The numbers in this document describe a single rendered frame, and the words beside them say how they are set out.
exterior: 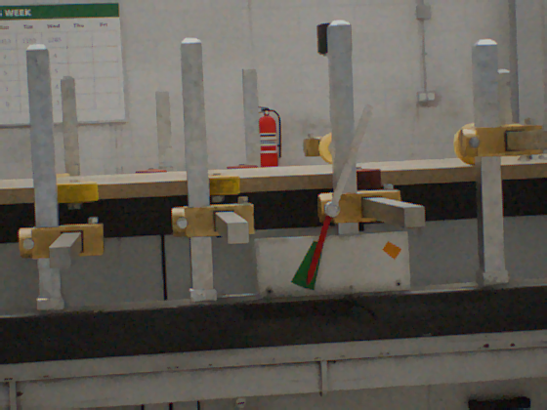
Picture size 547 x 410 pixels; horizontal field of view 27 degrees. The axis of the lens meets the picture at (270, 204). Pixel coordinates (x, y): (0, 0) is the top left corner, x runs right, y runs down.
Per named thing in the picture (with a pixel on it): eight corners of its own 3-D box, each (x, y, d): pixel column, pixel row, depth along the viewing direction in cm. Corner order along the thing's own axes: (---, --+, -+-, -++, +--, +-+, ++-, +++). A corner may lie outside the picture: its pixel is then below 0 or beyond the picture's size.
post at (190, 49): (215, 325, 192) (201, 37, 190) (194, 327, 192) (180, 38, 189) (214, 322, 196) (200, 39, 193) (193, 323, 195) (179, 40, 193)
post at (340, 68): (361, 305, 195) (350, 20, 192) (341, 306, 194) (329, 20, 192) (357, 302, 198) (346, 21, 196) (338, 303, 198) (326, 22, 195)
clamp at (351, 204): (401, 220, 194) (400, 189, 194) (322, 224, 193) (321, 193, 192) (394, 218, 200) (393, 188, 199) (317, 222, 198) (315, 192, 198)
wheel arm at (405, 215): (427, 232, 163) (426, 203, 163) (403, 234, 163) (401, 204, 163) (367, 215, 207) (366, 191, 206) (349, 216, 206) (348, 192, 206)
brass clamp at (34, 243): (104, 255, 188) (102, 225, 188) (19, 260, 187) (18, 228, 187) (105, 252, 194) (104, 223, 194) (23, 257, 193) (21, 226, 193)
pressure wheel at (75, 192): (109, 243, 203) (106, 178, 202) (77, 247, 196) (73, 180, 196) (77, 242, 207) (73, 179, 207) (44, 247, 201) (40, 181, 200)
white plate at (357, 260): (410, 290, 195) (407, 231, 194) (258, 299, 192) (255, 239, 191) (409, 290, 195) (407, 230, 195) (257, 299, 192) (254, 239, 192)
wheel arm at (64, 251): (73, 273, 161) (71, 243, 161) (48, 274, 160) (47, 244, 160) (88, 247, 204) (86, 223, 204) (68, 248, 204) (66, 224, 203)
